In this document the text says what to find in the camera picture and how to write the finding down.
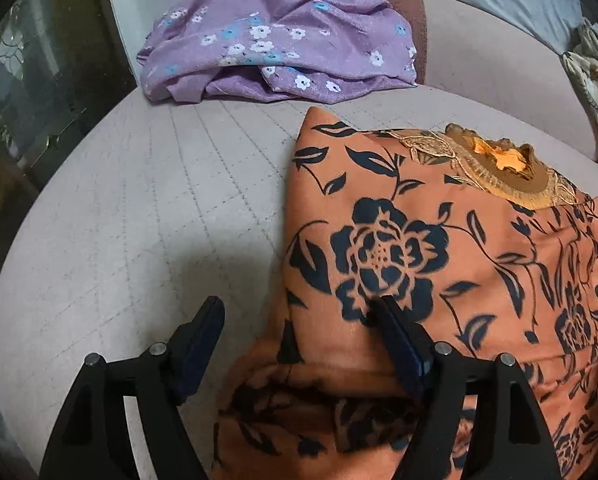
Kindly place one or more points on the patterned glass door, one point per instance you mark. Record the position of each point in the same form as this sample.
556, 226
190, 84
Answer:
39, 70

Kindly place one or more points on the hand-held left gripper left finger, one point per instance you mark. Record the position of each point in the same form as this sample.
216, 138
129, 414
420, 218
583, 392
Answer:
198, 356

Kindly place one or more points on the orange black floral garment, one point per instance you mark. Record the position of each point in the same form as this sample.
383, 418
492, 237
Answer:
429, 210

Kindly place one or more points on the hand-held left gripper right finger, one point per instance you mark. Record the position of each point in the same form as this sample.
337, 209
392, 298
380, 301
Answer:
400, 346

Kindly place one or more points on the pink quilted sofa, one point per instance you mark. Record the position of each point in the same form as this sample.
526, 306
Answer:
154, 185

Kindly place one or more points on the cream floral cloth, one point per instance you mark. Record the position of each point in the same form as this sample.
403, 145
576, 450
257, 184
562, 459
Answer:
591, 75

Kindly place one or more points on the purple floral garment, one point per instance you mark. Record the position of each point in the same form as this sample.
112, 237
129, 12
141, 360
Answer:
279, 25

